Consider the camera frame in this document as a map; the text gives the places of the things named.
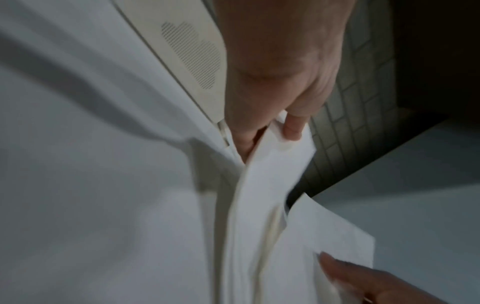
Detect white cloth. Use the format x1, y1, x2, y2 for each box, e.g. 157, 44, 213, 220
219, 111, 376, 304

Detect person's left hand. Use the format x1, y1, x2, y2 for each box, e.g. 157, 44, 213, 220
215, 0, 357, 166

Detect white appliance with perforated vent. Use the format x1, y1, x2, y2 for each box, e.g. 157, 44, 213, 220
112, 0, 230, 148

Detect large white sheet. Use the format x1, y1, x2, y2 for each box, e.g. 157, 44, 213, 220
0, 0, 248, 304

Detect person's right hand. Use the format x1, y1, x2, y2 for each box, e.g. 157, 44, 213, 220
318, 251, 453, 304

